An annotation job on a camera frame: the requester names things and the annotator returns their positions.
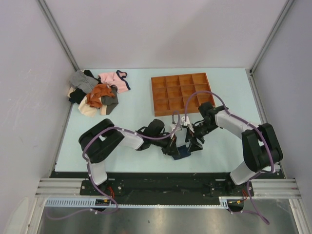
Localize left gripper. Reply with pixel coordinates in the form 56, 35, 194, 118
151, 132, 179, 157

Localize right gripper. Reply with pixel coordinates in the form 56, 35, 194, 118
185, 120, 219, 153

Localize navy underwear with white trim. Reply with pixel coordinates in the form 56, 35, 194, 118
174, 145, 189, 160

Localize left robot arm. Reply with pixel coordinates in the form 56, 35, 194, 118
78, 118, 181, 195

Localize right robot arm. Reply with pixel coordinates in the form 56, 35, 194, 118
183, 102, 283, 195

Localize olive and beige underwear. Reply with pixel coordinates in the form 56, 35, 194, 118
100, 95, 118, 115

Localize pink underwear with navy trim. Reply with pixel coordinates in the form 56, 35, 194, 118
98, 70, 131, 94

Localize orange underwear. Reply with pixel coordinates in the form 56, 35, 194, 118
86, 83, 115, 108

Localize cream underwear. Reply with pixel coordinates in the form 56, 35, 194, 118
78, 97, 98, 117

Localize black underwear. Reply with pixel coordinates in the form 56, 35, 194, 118
69, 88, 86, 104

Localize grey ribbed underwear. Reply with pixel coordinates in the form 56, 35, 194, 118
70, 70, 98, 94

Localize wooden compartment tray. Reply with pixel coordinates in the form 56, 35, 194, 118
151, 73, 215, 117

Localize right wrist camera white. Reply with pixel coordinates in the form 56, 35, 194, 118
180, 116, 194, 133

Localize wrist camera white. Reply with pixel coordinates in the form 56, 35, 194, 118
180, 116, 194, 133
170, 123, 182, 133

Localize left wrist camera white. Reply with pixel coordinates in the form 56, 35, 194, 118
170, 123, 182, 133

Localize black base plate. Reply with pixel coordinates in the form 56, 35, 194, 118
80, 173, 254, 198

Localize grey slotted cable duct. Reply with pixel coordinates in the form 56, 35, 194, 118
45, 197, 229, 209

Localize aluminium corner post right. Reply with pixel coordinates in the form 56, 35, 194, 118
251, 0, 295, 74

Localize aluminium corner post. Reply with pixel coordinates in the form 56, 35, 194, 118
36, 0, 80, 71
251, 0, 295, 74

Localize aluminium rail front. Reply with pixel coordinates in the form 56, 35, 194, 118
36, 178, 301, 199

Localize aluminium corner post left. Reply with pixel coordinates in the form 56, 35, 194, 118
36, 0, 80, 71

